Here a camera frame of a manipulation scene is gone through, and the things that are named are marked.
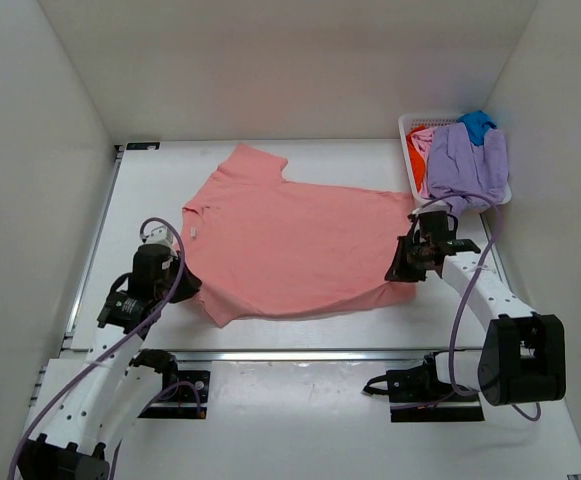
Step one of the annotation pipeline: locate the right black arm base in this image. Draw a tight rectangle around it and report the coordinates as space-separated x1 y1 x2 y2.
362 354 485 424

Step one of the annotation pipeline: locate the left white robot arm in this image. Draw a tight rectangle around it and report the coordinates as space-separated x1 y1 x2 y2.
7 241 202 479

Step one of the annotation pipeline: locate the white plastic laundry basket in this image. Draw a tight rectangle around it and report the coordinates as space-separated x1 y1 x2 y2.
399 114 511 205

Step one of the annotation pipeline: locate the lavender t shirt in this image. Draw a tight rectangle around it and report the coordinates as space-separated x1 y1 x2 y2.
426 123 509 216

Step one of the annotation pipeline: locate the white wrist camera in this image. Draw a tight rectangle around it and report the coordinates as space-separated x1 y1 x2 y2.
408 199 449 222
140 225 175 251

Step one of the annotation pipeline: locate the orange t shirt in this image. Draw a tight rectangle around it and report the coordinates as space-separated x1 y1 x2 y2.
406 134 427 193

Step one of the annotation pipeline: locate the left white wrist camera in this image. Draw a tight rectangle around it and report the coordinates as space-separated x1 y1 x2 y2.
140 225 175 251

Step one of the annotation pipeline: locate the pink t shirt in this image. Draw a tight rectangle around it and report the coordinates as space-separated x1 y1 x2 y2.
181 144 416 327

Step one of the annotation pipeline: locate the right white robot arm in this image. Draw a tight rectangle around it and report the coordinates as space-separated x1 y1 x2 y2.
385 211 566 406

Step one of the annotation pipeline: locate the black label sticker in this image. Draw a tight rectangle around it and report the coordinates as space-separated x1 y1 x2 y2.
125 142 160 151

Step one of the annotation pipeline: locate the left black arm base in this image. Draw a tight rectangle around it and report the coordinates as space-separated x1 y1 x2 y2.
129 349 211 420

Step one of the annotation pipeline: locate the light pink garment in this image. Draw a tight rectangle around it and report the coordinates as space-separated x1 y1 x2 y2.
408 125 436 161

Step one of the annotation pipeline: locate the blue t shirt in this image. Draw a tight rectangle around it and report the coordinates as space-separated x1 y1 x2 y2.
457 110 497 146

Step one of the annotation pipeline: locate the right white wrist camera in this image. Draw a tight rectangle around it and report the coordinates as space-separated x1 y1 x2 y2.
408 199 449 222

